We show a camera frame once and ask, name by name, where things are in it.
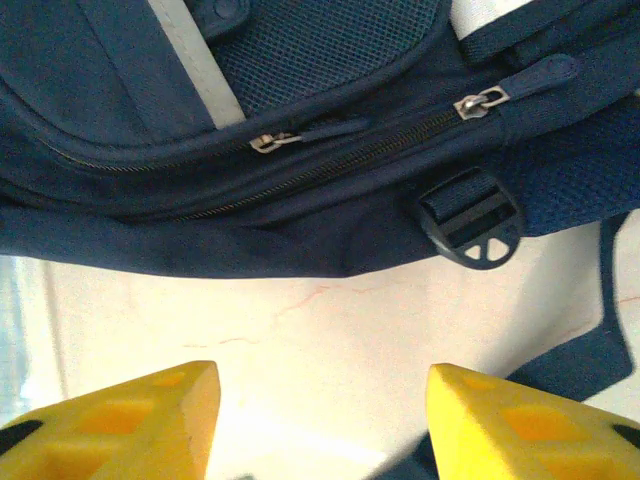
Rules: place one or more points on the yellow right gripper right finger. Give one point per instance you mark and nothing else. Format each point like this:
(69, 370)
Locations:
(530, 435)

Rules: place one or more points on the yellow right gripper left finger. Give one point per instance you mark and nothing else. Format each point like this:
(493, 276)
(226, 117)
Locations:
(100, 430)

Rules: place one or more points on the navy blue student backpack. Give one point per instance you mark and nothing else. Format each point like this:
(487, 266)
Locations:
(300, 125)

